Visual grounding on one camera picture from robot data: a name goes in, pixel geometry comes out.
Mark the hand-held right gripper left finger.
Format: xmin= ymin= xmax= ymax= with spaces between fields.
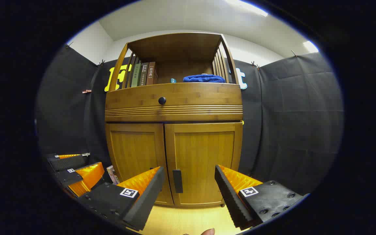
xmin=77 ymin=166 xmax=165 ymax=231

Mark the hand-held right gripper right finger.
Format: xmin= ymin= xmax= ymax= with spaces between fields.
xmin=215 ymin=165 xmax=306 ymax=230

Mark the wooden shoe cabinet door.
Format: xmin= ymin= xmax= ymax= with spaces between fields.
xmin=106 ymin=123 xmax=174 ymax=207
xmin=164 ymin=123 xmax=243 ymax=208

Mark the wooden double-door shoe cabinet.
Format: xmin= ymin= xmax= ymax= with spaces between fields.
xmin=104 ymin=32 xmax=244 ymax=209

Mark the pale magazine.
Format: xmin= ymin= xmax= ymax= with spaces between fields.
xmin=106 ymin=165 xmax=120 ymax=185

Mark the black backdrop cloth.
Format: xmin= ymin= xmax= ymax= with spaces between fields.
xmin=36 ymin=44 xmax=344 ymax=196

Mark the ridged wooden drawer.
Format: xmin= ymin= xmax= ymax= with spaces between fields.
xmin=105 ymin=83 xmax=243 ymax=122

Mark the dark brown book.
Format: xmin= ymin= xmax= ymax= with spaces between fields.
xmin=139 ymin=62 xmax=149 ymax=86

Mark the reddish brown book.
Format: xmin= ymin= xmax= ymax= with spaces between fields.
xmin=146 ymin=62 xmax=158 ymax=86

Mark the blue folded towel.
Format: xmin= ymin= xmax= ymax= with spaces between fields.
xmin=183 ymin=74 xmax=226 ymax=83

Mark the small ceiling light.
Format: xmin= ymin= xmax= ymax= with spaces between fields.
xmin=303 ymin=40 xmax=320 ymax=54

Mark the black door handle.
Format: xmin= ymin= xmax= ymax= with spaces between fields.
xmin=173 ymin=169 xmax=183 ymax=193

